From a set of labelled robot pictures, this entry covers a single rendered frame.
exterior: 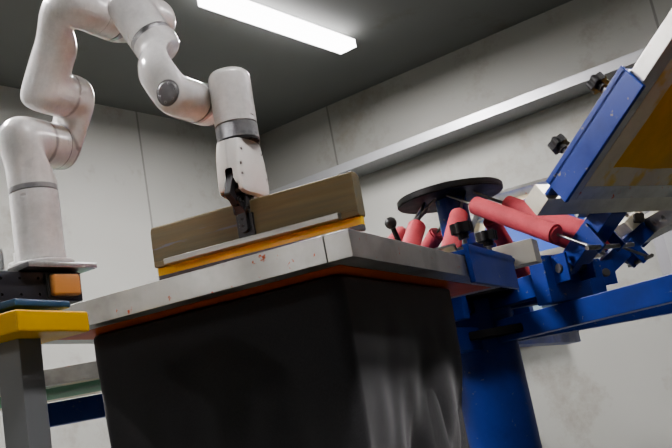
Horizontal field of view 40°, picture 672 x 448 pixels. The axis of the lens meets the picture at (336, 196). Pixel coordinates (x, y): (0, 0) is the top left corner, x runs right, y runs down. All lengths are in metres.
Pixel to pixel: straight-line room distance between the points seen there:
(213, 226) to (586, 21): 4.52
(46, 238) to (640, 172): 1.26
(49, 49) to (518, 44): 4.47
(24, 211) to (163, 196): 4.41
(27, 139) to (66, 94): 0.12
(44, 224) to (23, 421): 0.70
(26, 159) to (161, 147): 4.51
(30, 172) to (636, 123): 1.22
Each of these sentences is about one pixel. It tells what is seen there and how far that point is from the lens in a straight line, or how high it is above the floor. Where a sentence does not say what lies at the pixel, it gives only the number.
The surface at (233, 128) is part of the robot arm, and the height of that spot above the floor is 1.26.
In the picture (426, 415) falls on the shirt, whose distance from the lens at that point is 1.54.
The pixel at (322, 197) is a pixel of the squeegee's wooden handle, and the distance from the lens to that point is 1.52.
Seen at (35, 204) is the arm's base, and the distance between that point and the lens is 1.88.
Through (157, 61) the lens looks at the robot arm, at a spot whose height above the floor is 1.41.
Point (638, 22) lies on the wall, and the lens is 5.80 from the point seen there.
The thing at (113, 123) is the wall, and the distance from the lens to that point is 6.18.
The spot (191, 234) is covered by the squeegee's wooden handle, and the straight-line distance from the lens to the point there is 1.64.
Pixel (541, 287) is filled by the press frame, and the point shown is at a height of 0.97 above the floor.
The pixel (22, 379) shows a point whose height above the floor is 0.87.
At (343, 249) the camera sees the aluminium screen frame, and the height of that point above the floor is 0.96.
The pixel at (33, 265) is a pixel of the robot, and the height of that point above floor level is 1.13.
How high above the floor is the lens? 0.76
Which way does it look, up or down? 13 degrees up
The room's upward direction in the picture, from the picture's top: 11 degrees counter-clockwise
